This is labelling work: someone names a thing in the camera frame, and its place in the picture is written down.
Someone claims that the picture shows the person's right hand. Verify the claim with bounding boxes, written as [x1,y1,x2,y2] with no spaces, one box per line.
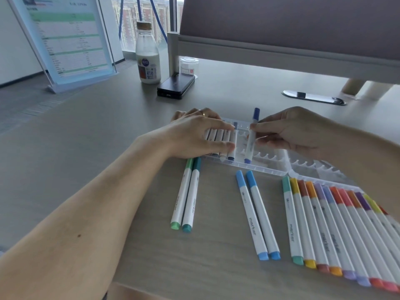
[250,106,333,160]

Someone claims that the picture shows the person's left hand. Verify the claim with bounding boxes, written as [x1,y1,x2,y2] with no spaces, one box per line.
[136,107,237,160]

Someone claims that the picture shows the clear plastic marker case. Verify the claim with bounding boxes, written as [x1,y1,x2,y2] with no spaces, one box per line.
[205,117,363,191]

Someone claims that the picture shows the blue-ended white marker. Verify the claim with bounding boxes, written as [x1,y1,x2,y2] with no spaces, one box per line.
[244,107,260,165]

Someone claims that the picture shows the navy-ended white marker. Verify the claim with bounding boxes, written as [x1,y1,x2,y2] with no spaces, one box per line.
[227,121,239,161]

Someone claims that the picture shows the red-orange marker cap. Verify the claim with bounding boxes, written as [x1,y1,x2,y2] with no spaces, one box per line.
[330,186,344,205]

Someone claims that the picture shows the pink marker cap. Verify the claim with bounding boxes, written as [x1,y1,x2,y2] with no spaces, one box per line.
[338,188,354,207]

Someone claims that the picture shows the copper marker cap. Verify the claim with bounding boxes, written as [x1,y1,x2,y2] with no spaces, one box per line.
[347,190,362,209]

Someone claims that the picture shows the sky-blue-ended white marker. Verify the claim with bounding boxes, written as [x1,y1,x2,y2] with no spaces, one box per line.
[246,170,281,260]
[236,170,269,261]

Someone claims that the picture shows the mint-ended white marker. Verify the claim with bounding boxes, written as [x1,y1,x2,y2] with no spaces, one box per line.
[282,175,304,266]

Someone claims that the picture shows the purple marker cap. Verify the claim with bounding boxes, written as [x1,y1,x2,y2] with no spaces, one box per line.
[355,192,372,211]

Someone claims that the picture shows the dusty-pink-ended white marker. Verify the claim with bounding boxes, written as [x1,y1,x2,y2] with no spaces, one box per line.
[297,180,330,274]

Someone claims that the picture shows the yellow-green marker cap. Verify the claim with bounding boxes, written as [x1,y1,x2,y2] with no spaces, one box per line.
[363,194,383,215]

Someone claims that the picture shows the orange-tipped white marker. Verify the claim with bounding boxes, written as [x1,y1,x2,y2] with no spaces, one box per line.
[305,181,343,276]

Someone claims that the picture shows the lavender-ended white marker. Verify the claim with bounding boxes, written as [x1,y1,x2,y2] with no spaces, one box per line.
[314,183,357,280]

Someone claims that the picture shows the red-tipped white marker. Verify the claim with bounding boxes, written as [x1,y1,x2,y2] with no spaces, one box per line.
[330,186,385,289]

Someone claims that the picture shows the crimson-ended white marker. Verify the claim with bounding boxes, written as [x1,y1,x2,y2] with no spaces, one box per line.
[378,205,400,238]

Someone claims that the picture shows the yellow-green-tipped white marker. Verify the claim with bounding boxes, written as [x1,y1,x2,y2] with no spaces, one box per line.
[363,194,400,263]

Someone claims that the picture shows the pink-ended white marker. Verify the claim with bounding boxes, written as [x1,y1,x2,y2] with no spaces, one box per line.
[338,188,399,293]

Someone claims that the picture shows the purple-ended white marker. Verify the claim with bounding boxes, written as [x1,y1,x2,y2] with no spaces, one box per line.
[355,192,400,278]

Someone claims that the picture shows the copper-ended white marker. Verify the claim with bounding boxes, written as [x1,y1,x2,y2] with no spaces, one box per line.
[347,190,400,293]

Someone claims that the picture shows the person's left forearm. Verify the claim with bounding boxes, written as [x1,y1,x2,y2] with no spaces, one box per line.
[0,137,173,300]

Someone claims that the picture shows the person's right forearm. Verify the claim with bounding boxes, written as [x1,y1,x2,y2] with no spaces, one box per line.
[315,121,400,222]

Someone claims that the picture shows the person's bare leg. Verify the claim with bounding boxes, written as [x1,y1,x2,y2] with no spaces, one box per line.
[106,282,169,300]

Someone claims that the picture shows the black rectangular power bank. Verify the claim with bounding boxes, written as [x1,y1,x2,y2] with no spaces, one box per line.
[157,72,196,100]

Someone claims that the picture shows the small clear jar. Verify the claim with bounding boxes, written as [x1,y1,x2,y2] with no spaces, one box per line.
[180,56,200,77]

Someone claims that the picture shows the brown paper cup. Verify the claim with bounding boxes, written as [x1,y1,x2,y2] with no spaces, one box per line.
[340,78,366,96]

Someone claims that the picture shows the grey desk shelf riser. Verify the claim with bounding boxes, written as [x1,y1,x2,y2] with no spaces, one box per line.
[167,31,400,85]

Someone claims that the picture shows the white milk bottle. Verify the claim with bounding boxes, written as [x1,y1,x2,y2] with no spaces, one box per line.
[135,21,162,85]

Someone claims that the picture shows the white paper cup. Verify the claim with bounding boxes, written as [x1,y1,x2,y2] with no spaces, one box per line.
[362,81,394,100]

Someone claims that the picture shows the grey desk divider shelf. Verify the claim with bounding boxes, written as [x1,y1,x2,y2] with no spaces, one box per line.
[180,0,400,61]

